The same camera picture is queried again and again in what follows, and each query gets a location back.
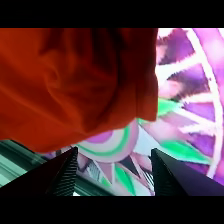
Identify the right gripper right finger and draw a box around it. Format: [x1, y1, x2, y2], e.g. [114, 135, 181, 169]
[150, 148, 224, 197]

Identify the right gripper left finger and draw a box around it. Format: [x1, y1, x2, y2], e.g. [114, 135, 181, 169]
[0, 146, 79, 197]

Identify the red T-shirt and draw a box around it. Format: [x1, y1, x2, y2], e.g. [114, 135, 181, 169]
[0, 27, 160, 154]

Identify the silver frame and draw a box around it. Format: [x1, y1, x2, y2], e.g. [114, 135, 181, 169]
[0, 139, 48, 188]

